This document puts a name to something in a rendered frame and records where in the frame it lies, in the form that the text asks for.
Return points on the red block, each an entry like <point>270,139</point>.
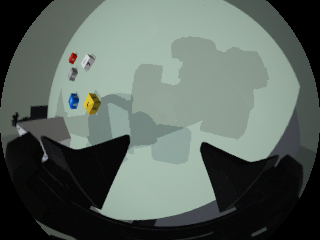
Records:
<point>72,58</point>

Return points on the yellow digit block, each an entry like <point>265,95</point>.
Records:
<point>92,103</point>

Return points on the blue block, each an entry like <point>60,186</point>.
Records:
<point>73,101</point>

